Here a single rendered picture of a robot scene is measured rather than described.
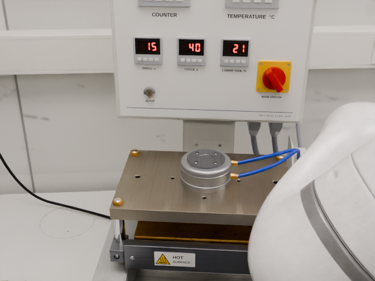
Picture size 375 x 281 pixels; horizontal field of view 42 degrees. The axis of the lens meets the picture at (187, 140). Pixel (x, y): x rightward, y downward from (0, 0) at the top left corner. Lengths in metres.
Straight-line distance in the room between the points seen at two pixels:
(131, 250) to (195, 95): 0.29
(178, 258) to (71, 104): 0.70
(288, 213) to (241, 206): 0.35
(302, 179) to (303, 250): 0.09
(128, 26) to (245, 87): 0.22
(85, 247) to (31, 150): 0.34
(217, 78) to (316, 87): 0.58
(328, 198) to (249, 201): 0.38
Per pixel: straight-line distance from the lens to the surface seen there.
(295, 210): 0.37
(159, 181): 0.77
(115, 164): 1.40
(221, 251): 0.73
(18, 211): 1.40
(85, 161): 1.41
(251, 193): 0.75
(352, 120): 0.47
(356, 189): 0.35
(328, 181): 0.37
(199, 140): 0.92
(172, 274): 0.87
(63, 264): 1.19
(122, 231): 0.75
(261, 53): 0.83
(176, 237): 0.74
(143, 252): 0.74
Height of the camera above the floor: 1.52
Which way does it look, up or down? 27 degrees down
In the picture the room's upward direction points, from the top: straight up
